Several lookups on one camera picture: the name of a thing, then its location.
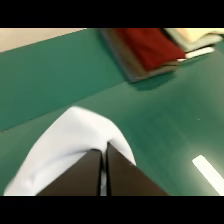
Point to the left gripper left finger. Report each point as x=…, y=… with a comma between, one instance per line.
x=80, y=176

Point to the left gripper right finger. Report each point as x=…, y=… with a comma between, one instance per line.
x=128, y=176

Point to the white garment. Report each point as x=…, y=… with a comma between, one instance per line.
x=66, y=146

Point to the red garment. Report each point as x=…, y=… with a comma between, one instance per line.
x=151, y=46

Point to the pale green garment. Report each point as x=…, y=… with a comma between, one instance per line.
x=196, y=45

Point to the cream garment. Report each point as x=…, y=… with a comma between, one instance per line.
x=203, y=33

